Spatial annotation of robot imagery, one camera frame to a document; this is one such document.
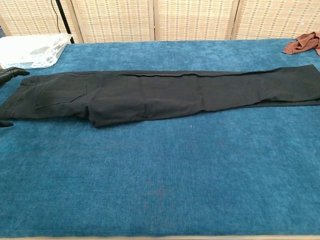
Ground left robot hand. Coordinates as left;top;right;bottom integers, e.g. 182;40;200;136
0;66;30;129

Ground thin black hanging cable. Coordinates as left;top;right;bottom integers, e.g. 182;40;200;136
49;0;61;34

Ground clear plastic bag with papers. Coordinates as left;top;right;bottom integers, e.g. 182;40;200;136
0;33;73;70

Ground bamboo folding screen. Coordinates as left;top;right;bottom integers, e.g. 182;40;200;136
0;0;320;44

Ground blue table cloth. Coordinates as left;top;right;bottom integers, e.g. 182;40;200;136
0;38;320;237

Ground rust brown cloth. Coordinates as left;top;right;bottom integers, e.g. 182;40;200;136
282;31;320;56

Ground black trousers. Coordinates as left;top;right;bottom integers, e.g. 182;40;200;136
0;64;320;128

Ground black tripod stand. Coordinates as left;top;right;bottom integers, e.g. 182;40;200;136
55;0;76;44

